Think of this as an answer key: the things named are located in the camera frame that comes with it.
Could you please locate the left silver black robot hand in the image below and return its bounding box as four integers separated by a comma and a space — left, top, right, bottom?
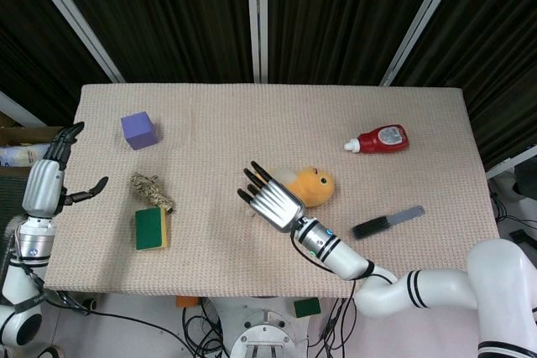
21, 121, 109, 219

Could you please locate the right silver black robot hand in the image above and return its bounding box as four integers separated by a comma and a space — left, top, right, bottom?
237, 160, 306, 234

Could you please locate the yellow plush duck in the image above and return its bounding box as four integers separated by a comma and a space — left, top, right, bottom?
250, 166, 336, 219

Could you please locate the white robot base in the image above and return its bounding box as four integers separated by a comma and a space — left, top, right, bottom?
211, 297, 311, 358

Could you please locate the cardboard box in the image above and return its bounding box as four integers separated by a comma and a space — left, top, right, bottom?
0, 112, 70, 148

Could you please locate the beige woven table cloth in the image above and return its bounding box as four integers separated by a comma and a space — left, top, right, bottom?
41, 83, 501, 299

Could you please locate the green block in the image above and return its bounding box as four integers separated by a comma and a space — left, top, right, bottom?
293, 297, 322, 319

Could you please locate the purple foam cube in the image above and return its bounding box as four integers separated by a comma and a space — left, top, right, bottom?
120, 111, 159, 151

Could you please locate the green yellow sponge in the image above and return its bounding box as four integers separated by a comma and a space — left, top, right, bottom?
134, 206, 170, 252

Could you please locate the red ketchup bottle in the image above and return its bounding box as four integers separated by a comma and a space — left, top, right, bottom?
343, 123, 410, 154

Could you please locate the black brush grey handle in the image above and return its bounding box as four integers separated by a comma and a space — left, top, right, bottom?
351, 205, 426, 241

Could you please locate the braided beige rope knot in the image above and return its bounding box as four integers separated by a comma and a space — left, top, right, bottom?
128, 172, 175, 213

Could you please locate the black cable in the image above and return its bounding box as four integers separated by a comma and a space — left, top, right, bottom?
289, 227, 378, 358

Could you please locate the white aluminium curtain post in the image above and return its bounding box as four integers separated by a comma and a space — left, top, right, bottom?
245, 0, 269, 85
18, 0, 126, 84
379, 0, 470, 87

